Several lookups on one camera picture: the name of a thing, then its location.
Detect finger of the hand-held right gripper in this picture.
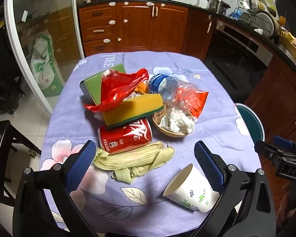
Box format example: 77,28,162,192
273,136,296,151
255,140,285,162

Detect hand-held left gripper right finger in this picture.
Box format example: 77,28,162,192
194,141,277,237

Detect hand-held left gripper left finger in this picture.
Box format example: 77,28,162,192
13,140,99,237

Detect white printed paper cup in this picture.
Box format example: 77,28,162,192
162,163,220,214

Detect teal trash bin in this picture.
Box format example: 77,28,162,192
234,103,265,144

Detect red cola can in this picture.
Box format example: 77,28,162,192
98,118,153,155

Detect pale corn husk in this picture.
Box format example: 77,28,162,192
92,141,175,183

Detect white tissue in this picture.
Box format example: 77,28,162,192
160,107,196,134

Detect wooden bowl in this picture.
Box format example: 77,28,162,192
152,105,191,138

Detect orange-red snack packet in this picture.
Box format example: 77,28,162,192
175,86,209,119

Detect green cardboard box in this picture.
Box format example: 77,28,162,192
79,64,127,105

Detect yellow green sponge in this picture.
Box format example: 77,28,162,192
102,94,164,129

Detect red plastic bag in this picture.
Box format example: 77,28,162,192
84,68,150,113

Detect clear plastic bottle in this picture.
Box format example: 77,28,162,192
148,73,200,109

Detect orange citrus fruit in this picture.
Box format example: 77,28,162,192
134,80,149,95

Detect wooden side cabinet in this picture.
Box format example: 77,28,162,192
244,54,296,141

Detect purple floral tablecloth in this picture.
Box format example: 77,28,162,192
39,51,262,230

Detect black wooden chair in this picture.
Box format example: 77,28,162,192
0,120,42,203

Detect built-in oven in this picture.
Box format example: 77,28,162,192
204,21,274,104

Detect yellow basket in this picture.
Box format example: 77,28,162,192
279,30,296,60

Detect white green rice sack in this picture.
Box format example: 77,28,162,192
30,30,65,97

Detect dish rack with dishes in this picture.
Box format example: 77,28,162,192
233,0,280,39

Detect wooden cabinet with drawers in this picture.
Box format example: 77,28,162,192
78,1,216,61

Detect steel pressure cooker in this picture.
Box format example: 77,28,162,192
207,0,230,14

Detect glass sliding door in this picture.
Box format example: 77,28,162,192
5,0,85,114

